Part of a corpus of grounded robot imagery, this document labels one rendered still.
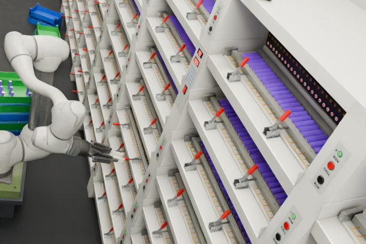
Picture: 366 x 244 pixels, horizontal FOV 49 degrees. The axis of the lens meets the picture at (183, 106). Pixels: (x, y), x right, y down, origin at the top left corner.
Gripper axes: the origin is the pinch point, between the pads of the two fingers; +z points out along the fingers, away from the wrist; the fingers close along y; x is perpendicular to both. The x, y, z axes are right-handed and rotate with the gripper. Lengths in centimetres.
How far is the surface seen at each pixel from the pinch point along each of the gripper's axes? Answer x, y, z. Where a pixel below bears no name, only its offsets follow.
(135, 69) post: 27, -43, 5
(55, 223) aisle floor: -80, -23, 6
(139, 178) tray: -0.8, 10.5, 10.7
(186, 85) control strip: 59, 22, -8
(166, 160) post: 26.7, 27.2, 3.1
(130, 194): -19.0, 3.8, 17.7
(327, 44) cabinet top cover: 104, 62, -7
